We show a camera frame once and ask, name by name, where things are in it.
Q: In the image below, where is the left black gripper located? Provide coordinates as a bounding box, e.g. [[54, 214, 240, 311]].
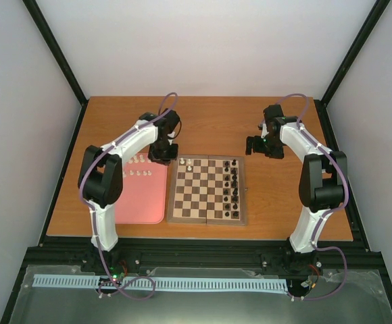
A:
[[149, 140, 180, 167]]

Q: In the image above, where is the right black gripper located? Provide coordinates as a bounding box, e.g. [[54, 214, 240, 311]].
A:
[[245, 135, 284, 159]]

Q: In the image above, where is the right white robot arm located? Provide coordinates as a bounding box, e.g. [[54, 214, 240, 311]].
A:
[[245, 105, 349, 254]]

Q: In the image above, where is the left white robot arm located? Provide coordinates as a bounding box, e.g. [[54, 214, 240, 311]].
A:
[[78, 109, 180, 272]]

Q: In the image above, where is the white chess pieces row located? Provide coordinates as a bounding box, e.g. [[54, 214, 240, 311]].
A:
[[122, 154, 152, 178]]

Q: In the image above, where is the wooden chess board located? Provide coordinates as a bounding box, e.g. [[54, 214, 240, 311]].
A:
[[167, 155, 247, 226]]

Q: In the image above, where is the pink plastic tray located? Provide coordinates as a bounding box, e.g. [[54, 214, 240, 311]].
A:
[[115, 162, 168, 225]]

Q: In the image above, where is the black aluminium frame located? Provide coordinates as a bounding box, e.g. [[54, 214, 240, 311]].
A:
[[1, 1, 392, 323]]

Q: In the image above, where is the light blue cable duct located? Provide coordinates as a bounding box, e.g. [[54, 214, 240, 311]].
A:
[[32, 274, 288, 294]]

